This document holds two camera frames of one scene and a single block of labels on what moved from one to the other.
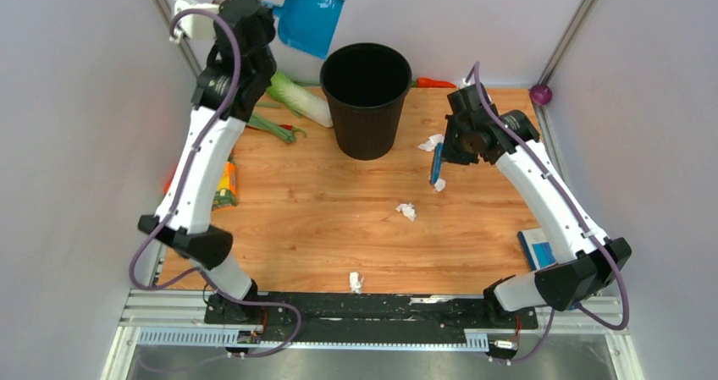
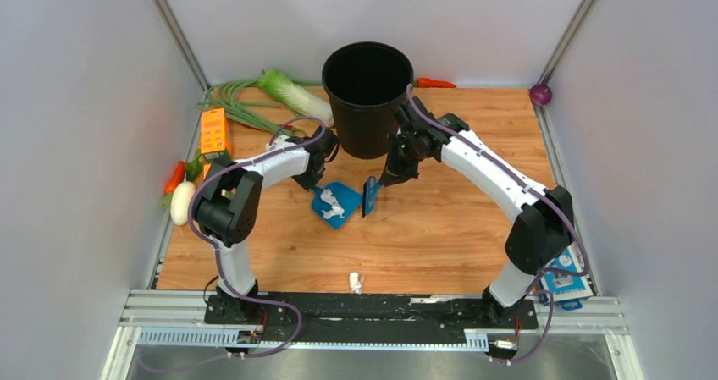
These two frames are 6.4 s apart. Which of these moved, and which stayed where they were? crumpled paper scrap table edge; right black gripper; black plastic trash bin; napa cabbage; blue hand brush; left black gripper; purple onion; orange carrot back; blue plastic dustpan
Moved: blue hand brush; right black gripper; left black gripper; blue plastic dustpan
Stayed: crumpled paper scrap table edge; orange carrot back; napa cabbage; purple onion; black plastic trash bin
